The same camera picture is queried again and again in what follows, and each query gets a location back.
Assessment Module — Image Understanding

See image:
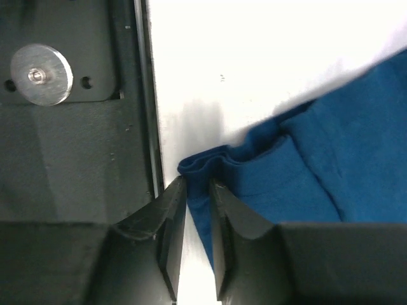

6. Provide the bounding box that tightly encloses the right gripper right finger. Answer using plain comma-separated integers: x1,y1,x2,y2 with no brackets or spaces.
209,181,406,304

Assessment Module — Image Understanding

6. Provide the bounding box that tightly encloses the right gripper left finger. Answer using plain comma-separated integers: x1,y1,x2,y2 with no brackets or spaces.
1,177,186,304

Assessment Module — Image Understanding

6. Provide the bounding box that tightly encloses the blue t shirt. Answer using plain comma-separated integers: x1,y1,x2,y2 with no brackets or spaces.
177,52,406,258

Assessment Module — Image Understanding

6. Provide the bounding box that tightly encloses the silver round washer bolt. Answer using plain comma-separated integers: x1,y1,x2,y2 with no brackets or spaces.
10,44,74,106

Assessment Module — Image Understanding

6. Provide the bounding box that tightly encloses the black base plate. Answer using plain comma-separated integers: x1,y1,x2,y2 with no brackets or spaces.
1,1,163,222

